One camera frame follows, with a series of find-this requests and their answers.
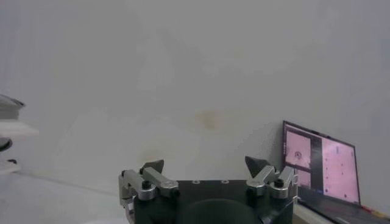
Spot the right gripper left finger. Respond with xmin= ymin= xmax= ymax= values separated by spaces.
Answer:
xmin=118 ymin=159 xmax=180 ymax=201

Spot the white electric cooking pot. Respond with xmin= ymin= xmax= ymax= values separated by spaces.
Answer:
xmin=0 ymin=120 xmax=40 ymax=176

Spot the red yellow cable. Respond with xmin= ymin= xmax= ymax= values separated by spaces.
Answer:
xmin=361 ymin=205 xmax=390 ymax=219

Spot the dark laptop with white cable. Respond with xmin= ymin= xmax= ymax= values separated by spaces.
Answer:
xmin=282 ymin=120 xmax=390 ymax=224

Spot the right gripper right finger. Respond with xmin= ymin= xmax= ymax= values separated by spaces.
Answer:
xmin=245 ymin=156 xmax=299 ymax=201

